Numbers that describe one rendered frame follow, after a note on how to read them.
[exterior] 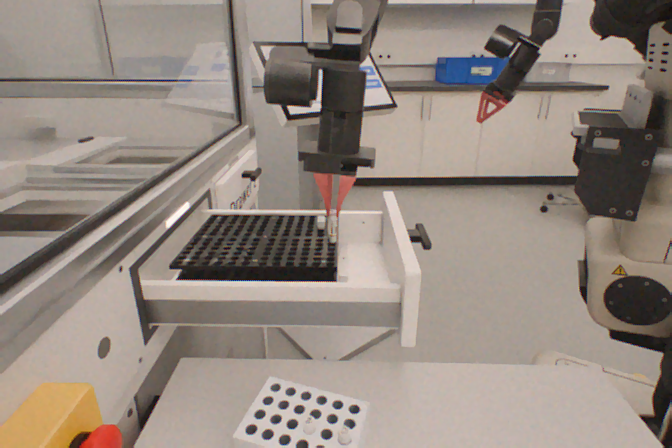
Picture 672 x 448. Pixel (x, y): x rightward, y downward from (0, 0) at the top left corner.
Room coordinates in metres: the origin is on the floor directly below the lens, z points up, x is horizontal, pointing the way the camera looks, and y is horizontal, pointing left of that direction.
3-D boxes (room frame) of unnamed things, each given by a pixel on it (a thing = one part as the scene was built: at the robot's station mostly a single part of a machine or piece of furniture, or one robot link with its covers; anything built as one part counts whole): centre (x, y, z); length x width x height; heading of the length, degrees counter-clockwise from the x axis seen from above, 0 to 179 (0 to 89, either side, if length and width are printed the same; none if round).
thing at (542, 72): (3.88, -1.92, 0.99); 0.40 x 0.31 x 0.17; 91
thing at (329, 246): (0.54, 0.00, 0.90); 0.18 x 0.02 x 0.01; 178
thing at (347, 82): (0.53, -0.01, 1.12); 0.07 x 0.06 x 0.07; 86
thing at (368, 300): (0.55, 0.11, 0.86); 0.40 x 0.26 x 0.06; 88
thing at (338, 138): (0.53, -0.01, 1.06); 0.10 x 0.07 x 0.07; 84
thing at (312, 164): (0.53, 0.00, 0.99); 0.07 x 0.07 x 0.09; 84
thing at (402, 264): (0.54, -0.10, 0.87); 0.29 x 0.02 x 0.11; 178
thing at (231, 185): (0.86, 0.21, 0.87); 0.29 x 0.02 x 0.11; 178
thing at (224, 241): (0.55, 0.10, 0.87); 0.22 x 0.18 x 0.06; 88
